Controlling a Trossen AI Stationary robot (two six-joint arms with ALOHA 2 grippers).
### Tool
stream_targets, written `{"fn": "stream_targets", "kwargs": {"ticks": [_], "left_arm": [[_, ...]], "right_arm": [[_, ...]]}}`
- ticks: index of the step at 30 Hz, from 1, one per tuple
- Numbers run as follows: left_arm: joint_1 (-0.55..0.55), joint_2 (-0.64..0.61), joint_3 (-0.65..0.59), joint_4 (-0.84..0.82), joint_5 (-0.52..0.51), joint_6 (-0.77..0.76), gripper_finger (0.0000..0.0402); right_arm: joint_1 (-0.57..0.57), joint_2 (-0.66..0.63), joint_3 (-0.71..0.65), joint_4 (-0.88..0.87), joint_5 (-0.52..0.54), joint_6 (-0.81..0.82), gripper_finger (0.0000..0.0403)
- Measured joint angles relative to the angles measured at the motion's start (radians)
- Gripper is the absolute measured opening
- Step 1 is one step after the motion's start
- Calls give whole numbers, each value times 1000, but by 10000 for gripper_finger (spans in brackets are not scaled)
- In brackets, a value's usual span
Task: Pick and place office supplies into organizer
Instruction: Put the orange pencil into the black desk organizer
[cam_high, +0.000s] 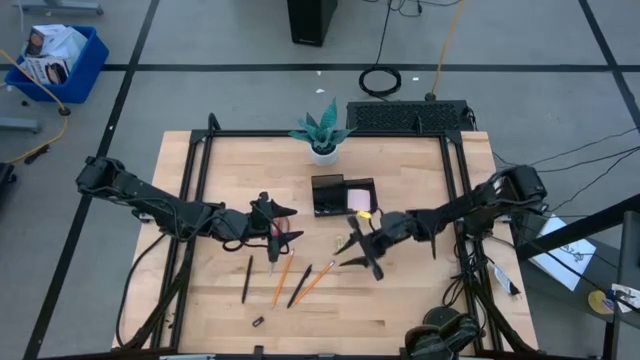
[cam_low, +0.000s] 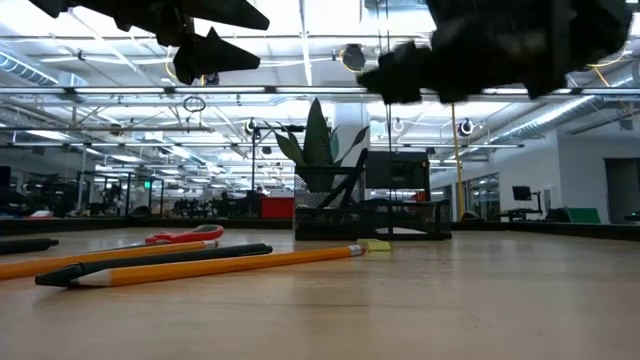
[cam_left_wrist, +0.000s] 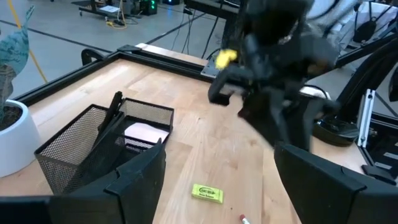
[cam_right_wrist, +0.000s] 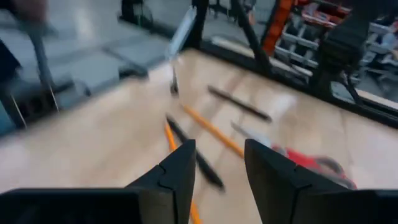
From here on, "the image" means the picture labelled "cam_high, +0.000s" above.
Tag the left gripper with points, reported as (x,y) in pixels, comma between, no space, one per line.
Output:
(262,220)

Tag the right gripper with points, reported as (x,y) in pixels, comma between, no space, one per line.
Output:
(395,230)

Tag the orange pencil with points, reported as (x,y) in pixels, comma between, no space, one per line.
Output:
(283,278)
(314,283)

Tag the pink sticky note pad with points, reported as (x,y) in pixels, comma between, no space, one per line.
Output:
(360,200)

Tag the black pen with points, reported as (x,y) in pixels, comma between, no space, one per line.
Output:
(299,286)
(247,280)

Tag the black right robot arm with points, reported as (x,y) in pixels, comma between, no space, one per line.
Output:
(480,200)

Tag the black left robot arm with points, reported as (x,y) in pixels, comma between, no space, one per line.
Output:
(150,197)

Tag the black mesh desk organizer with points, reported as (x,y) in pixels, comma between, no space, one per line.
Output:
(330,185)

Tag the white round plant pot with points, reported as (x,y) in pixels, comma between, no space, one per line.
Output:
(324,159)

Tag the green snake plant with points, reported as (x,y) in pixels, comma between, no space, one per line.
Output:
(322,132)

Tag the black perforated computer case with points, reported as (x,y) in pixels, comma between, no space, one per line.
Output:
(405,116)

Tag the black computer tower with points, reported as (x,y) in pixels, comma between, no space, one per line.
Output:
(311,22)

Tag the white paper sheet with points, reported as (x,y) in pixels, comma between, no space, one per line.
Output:
(565,260)

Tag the black gantry beam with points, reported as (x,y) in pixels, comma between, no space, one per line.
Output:
(575,231)

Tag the yellow round disc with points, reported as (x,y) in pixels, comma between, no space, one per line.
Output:
(597,302)

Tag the blue plastic bin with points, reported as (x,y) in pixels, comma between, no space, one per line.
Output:
(85,75)

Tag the white printed card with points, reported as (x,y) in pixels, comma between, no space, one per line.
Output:
(625,295)

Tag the grey metal furniture base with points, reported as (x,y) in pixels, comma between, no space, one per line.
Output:
(20,125)
(60,7)

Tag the white cardboard box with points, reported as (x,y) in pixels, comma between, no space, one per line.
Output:
(40,70)
(60,42)

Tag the black metal table frame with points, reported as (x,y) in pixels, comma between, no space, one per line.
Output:
(250,133)

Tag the dark metal post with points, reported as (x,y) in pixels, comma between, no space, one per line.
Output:
(630,260)

